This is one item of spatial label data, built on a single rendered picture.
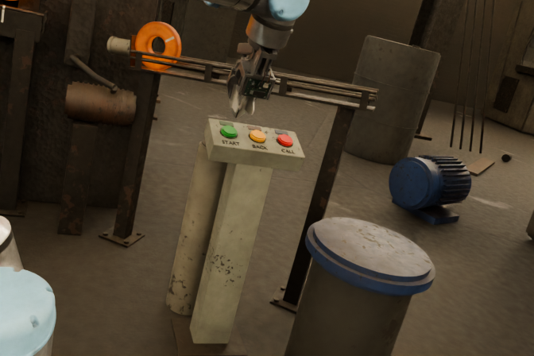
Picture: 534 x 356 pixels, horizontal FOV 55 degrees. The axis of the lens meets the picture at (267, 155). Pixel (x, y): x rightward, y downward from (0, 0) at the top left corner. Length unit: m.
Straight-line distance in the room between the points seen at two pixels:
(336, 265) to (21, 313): 0.66
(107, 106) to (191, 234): 0.54
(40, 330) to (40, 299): 0.05
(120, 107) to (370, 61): 2.49
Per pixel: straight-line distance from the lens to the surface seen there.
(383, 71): 3.87
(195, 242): 1.49
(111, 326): 1.54
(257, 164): 1.27
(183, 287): 1.57
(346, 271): 1.17
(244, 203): 1.31
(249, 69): 1.12
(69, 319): 1.55
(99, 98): 1.77
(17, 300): 0.83
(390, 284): 1.18
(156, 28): 1.75
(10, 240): 0.96
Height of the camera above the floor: 0.92
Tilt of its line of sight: 16 degrees down
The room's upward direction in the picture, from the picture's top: 14 degrees clockwise
